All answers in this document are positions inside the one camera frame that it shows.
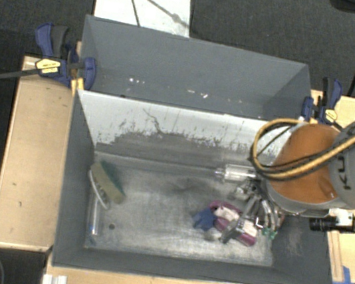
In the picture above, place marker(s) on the clear glass tube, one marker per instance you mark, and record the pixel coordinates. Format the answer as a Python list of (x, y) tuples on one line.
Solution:
[(236, 174)]

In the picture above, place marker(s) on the black cylinder on white bracket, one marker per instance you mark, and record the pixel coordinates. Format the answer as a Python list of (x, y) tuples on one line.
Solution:
[(328, 224)]

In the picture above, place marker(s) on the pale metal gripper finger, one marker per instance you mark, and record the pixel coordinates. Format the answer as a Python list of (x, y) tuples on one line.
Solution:
[(229, 231), (240, 227)]

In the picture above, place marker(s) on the blue cloth piece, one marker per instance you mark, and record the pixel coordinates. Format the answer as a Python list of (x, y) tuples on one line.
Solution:
[(204, 218)]

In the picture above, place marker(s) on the purple and white packet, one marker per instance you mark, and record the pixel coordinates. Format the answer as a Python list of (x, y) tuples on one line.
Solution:
[(226, 213)]

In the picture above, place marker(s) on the grey metal bin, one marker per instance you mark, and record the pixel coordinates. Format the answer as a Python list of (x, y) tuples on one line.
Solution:
[(182, 71)]

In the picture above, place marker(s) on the pale wood board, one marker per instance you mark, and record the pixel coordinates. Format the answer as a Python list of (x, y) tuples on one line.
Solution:
[(33, 164)]

